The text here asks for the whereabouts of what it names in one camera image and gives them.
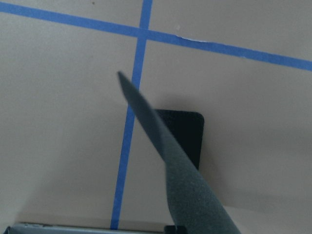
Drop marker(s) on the black mouse pad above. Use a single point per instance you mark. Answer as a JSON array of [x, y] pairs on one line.
[[192, 203]]

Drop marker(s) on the grey laptop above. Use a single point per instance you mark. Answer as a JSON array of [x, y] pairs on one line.
[[34, 228]]

